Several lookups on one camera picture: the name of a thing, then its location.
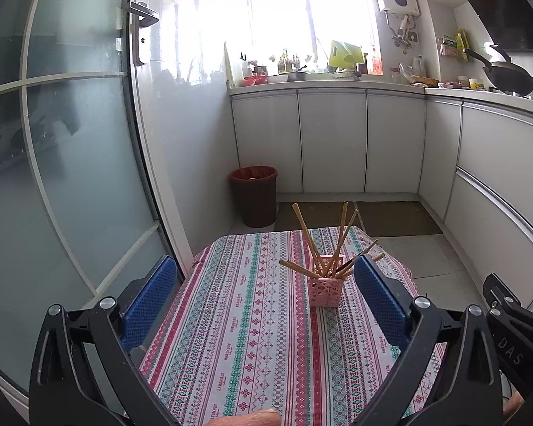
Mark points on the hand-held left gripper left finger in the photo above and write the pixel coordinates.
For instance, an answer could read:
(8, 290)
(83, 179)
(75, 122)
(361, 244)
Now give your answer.
(153, 301)

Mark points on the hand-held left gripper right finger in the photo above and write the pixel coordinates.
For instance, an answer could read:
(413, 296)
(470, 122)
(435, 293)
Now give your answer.
(379, 301)

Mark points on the dark chopstick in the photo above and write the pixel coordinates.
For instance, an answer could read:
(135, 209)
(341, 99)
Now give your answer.
(359, 255)

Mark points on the pink perforated chopstick basket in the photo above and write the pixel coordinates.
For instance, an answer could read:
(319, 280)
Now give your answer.
(325, 290)

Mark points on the bunch of wooden chopsticks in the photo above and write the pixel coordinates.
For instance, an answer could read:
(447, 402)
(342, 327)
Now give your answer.
(304, 227)

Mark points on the person's right forearm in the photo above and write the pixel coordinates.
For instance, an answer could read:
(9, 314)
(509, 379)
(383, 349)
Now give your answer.
(513, 410)

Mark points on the patterned striped tablecloth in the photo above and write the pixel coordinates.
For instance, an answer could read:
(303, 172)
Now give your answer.
(248, 319)

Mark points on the frosted glass sliding door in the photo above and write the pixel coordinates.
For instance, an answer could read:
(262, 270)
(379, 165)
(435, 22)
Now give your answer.
(71, 186)

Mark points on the dark brown trash bin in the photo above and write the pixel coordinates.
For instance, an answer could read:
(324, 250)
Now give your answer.
(253, 199)

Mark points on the white base cabinet row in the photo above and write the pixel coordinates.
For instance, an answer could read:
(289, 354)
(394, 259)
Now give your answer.
(333, 142)

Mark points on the white drawer cabinet run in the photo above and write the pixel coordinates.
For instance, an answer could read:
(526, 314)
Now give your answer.
(493, 164)

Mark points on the brown wicker basket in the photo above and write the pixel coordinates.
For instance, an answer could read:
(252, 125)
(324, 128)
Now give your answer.
(425, 81)

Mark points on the yellow white jar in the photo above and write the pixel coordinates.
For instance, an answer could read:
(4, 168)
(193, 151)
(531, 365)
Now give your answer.
(476, 84)

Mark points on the white kettle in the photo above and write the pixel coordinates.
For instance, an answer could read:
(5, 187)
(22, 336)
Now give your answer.
(418, 66)

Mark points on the red liquid bottle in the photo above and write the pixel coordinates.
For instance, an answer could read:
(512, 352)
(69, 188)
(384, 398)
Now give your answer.
(374, 62)

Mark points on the metal cooking pot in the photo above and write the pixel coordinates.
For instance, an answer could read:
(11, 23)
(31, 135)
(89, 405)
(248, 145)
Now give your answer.
(298, 75)

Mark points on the red bowl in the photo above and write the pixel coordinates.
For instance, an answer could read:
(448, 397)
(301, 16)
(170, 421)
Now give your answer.
(254, 80)

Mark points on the white basin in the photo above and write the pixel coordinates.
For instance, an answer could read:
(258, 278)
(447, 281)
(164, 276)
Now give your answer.
(277, 78)

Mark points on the white utensil jar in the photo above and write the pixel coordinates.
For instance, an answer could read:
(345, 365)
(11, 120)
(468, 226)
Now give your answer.
(248, 70)

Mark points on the black wok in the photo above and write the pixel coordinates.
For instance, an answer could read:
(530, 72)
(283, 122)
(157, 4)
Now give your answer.
(511, 80)

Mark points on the water heater pipes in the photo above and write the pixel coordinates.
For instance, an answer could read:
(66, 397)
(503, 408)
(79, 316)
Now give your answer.
(404, 31)

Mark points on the kitchen window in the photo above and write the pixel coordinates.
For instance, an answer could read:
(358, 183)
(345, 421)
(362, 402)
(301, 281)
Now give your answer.
(284, 9)

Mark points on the wall spice rack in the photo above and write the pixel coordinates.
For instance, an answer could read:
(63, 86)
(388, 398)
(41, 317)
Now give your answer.
(453, 46)

